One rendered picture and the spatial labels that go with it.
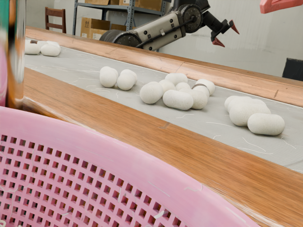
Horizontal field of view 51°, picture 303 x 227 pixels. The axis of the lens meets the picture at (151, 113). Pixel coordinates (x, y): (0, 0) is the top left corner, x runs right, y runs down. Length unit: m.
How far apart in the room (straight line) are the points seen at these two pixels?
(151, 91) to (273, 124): 0.12
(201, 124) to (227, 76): 0.26
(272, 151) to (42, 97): 0.16
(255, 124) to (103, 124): 0.15
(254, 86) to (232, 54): 2.32
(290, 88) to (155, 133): 0.35
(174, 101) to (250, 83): 0.22
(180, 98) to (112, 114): 0.14
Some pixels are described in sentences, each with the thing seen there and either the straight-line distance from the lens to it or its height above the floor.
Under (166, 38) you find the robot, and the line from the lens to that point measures 1.20.
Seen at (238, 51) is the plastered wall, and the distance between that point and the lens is 2.79.
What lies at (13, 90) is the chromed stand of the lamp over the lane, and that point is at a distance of 0.18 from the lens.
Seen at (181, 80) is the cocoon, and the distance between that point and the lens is 0.43.
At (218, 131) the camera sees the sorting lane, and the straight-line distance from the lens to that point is 0.27.
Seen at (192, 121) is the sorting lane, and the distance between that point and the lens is 0.28.
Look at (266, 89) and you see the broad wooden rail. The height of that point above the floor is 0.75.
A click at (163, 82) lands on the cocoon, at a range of 0.35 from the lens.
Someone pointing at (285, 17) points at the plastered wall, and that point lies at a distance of 2.62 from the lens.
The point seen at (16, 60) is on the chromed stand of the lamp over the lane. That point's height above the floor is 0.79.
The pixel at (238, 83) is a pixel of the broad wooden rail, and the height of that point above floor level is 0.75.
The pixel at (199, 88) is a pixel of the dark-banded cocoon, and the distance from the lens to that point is 0.36.
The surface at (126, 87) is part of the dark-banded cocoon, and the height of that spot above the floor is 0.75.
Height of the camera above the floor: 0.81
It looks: 15 degrees down
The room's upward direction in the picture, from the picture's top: 8 degrees clockwise
